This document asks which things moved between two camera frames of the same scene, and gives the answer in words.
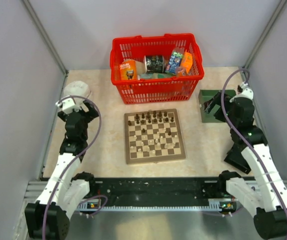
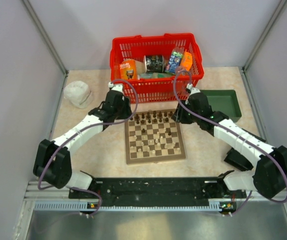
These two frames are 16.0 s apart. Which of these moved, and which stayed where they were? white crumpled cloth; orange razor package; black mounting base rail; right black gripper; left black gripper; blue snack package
Moved: right black gripper; left black gripper
Stayed: blue snack package; white crumpled cloth; black mounting base rail; orange razor package
